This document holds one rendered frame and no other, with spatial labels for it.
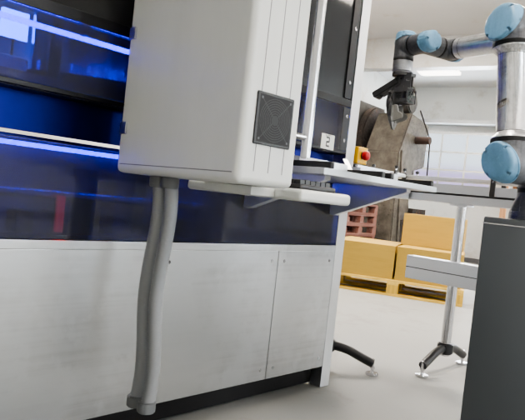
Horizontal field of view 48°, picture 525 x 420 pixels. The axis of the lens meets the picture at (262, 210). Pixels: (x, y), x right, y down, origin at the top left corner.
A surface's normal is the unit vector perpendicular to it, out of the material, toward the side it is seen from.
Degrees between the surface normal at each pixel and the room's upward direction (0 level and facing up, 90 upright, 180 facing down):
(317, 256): 90
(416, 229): 90
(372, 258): 90
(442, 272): 90
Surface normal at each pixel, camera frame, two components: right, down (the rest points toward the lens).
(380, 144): -0.51, -0.47
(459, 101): -0.52, -0.04
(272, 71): 0.70, 0.10
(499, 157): -0.87, 0.05
